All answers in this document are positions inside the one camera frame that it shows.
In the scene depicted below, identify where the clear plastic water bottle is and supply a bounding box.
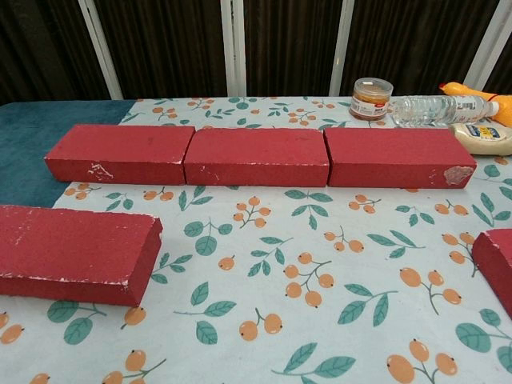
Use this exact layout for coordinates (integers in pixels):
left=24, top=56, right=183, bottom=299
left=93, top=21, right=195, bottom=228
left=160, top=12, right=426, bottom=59
left=386, top=95, right=501, bottom=130

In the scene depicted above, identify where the yellow rubber chicken toy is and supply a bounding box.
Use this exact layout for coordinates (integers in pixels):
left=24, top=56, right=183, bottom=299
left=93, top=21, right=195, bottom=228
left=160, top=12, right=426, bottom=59
left=438, top=81, right=512, bottom=122

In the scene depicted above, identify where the teal table cover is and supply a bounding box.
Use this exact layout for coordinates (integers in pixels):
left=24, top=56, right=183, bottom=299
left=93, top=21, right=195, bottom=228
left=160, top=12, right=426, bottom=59
left=0, top=98, right=138, bottom=210

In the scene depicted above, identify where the floral fruit print tablecloth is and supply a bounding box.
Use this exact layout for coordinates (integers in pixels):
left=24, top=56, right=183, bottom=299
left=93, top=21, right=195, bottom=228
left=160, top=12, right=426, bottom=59
left=0, top=95, right=512, bottom=384

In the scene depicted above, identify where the dark partition screen white frame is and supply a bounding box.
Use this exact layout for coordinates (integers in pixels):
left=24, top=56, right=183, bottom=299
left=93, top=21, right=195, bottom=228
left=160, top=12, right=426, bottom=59
left=0, top=0, right=512, bottom=106

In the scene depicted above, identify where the mayonnaise squeeze bottle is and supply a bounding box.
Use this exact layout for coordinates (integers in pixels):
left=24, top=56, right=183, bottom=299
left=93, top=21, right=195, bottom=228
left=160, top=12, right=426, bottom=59
left=447, top=122, right=512, bottom=157

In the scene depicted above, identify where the clear jar of brown paste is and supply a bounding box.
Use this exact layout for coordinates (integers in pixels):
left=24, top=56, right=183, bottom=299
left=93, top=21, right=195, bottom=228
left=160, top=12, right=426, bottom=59
left=350, top=77, right=394, bottom=120

